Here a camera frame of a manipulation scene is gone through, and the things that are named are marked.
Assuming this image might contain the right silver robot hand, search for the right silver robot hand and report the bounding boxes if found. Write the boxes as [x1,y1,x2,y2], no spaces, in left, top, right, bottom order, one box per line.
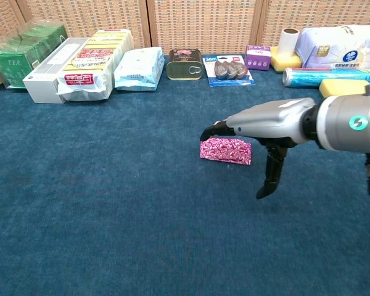
[199,97,317,200]

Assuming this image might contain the pink patterned packet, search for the pink patterned packet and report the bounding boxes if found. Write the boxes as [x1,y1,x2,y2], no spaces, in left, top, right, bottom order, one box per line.
[199,138,253,166]

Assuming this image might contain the yellow sponge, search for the yellow sponge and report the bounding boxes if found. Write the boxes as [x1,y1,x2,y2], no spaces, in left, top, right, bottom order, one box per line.
[318,78,370,99]
[270,46,303,73]

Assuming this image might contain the small purple box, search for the small purple box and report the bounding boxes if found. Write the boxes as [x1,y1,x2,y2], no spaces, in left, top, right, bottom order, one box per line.
[244,44,272,71]

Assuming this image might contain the blue blister pack brown items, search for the blue blister pack brown items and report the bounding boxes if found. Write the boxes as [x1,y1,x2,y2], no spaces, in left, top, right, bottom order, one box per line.
[202,54,256,88]

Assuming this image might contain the blue cling wrap roll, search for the blue cling wrap roll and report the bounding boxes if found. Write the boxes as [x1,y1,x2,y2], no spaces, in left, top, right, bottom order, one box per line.
[282,67,370,89]

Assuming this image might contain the white paper roll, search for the white paper roll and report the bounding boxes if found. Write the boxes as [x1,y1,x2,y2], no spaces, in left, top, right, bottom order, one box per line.
[279,28,300,58]

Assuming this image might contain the white tissue bag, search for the white tissue bag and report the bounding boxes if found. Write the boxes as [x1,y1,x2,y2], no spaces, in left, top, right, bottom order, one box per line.
[295,24,370,70]

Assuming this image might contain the black gold meat tin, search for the black gold meat tin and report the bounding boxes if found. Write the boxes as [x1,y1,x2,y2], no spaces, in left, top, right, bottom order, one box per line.
[166,48,204,81]

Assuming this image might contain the woven wooden folding screen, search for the woven wooden folding screen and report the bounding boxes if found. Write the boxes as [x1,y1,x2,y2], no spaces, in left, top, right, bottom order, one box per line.
[0,0,370,56]

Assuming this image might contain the light blue wet wipes pack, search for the light blue wet wipes pack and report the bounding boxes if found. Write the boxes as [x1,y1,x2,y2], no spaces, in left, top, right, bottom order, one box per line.
[113,46,165,92]

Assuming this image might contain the blue carpet table cover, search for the blue carpet table cover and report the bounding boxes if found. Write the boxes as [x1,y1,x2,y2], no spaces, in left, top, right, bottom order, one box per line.
[0,54,370,296]

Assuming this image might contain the yellow scouring sponge multipack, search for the yellow scouring sponge multipack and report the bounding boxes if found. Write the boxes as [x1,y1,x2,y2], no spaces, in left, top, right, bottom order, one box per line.
[55,28,135,102]

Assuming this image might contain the white power strip box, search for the white power strip box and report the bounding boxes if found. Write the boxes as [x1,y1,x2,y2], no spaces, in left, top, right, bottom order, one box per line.
[22,37,92,104]

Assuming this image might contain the clear box green tea bags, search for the clear box green tea bags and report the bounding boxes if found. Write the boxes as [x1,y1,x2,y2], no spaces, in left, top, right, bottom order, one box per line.
[0,21,68,89]

